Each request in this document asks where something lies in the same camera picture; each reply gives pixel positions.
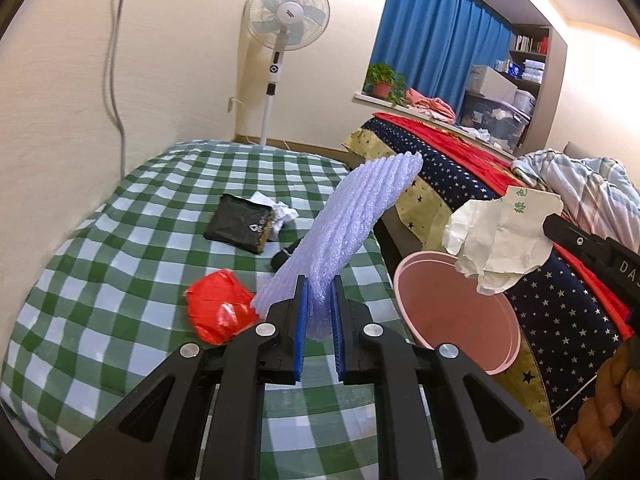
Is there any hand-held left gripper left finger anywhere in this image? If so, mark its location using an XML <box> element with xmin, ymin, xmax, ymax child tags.
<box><xmin>55</xmin><ymin>275</ymin><xmax>309</xmax><ymax>480</ymax></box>

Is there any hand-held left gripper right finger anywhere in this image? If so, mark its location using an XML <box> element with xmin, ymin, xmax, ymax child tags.
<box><xmin>331</xmin><ymin>275</ymin><xmax>586</xmax><ymax>480</ymax></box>

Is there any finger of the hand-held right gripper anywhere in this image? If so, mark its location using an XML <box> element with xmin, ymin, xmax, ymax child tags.
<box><xmin>542</xmin><ymin>214</ymin><xmax>610</xmax><ymax>262</ymax></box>

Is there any white paper bag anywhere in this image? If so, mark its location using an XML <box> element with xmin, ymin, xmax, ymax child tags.
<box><xmin>442</xmin><ymin>186</ymin><xmax>564</xmax><ymax>296</ymax></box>

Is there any pink plastic bin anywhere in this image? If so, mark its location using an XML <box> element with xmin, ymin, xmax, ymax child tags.
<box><xmin>393</xmin><ymin>251</ymin><xmax>522</xmax><ymax>377</ymax></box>

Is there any person's right hand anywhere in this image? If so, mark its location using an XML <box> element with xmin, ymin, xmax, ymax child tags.
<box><xmin>564</xmin><ymin>339</ymin><xmax>640</xmax><ymax>467</ymax></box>

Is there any striped duvet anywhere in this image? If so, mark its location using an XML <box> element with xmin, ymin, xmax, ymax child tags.
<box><xmin>511</xmin><ymin>148</ymin><xmax>640</xmax><ymax>257</ymax></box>

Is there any small black object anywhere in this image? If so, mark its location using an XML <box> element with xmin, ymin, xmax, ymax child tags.
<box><xmin>271</xmin><ymin>241</ymin><xmax>302</xmax><ymax>272</ymax></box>

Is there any red plastic bag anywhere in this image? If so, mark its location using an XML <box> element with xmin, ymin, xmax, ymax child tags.
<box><xmin>185</xmin><ymin>269</ymin><xmax>262</xmax><ymax>346</ymax></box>

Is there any navy star-print blanket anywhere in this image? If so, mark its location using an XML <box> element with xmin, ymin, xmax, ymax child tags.
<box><xmin>342</xmin><ymin>117</ymin><xmax>632</xmax><ymax>435</ymax></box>

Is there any crumpled white paper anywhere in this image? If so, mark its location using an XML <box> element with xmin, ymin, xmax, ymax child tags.
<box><xmin>249</xmin><ymin>191</ymin><xmax>299</xmax><ymax>234</ymax></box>

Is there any black packet with floral pattern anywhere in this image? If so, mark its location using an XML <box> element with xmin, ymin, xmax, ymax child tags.
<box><xmin>203</xmin><ymin>193</ymin><xmax>279</xmax><ymax>256</ymax></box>

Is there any red blanket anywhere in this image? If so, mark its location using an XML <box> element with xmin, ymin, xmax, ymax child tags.
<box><xmin>374</xmin><ymin>111</ymin><xmax>640</xmax><ymax>342</ymax></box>

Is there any white pot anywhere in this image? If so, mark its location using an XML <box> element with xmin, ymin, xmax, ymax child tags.
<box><xmin>515</xmin><ymin>89</ymin><xmax>537</xmax><ymax>117</ymax></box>

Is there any clear storage box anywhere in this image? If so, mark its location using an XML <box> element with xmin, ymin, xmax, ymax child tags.
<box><xmin>459</xmin><ymin>91</ymin><xmax>532</xmax><ymax>152</ymax></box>

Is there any white box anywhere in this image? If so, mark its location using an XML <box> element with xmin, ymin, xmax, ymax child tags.
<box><xmin>467</xmin><ymin>64</ymin><xmax>519</xmax><ymax>107</ymax></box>

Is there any green checked tablecloth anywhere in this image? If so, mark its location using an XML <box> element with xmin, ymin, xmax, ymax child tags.
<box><xmin>0</xmin><ymin>139</ymin><xmax>443</xmax><ymax>480</ymax></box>

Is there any wooden bookshelf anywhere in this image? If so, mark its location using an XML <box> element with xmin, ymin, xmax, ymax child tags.
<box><xmin>506</xmin><ymin>23</ymin><xmax>552</xmax><ymax>113</ymax></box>

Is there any pink cloth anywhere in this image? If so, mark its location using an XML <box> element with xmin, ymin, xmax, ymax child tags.
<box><xmin>403</xmin><ymin>88</ymin><xmax>457</xmax><ymax>122</ymax></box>

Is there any row of books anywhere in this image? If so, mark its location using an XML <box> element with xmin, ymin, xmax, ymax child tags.
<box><xmin>514</xmin><ymin>35</ymin><xmax>549</xmax><ymax>56</ymax></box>

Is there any blue curtain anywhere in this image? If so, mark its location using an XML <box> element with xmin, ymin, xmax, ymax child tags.
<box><xmin>369</xmin><ymin>0</ymin><xmax>514</xmax><ymax>107</ymax></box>

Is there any potted green plant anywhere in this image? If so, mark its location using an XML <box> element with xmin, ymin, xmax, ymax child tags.
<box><xmin>364</xmin><ymin>63</ymin><xmax>408</xmax><ymax>107</ymax></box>

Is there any white standing fan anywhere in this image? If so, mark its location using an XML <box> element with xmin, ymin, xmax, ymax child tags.
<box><xmin>242</xmin><ymin>0</ymin><xmax>331</xmax><ymax>147</ymax></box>

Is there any thin white cord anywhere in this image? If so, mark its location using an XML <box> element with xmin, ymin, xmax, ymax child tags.
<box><xmin>549</xmin><ymin>374</ymin><xmax>602</xmax><ymax>417</ymax></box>

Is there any grey wall cable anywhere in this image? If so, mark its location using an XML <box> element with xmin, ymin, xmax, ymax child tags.
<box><xmin>101</xmin><ymin>0</ymin><xmax>137</xmax><ymax>182</ymax></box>

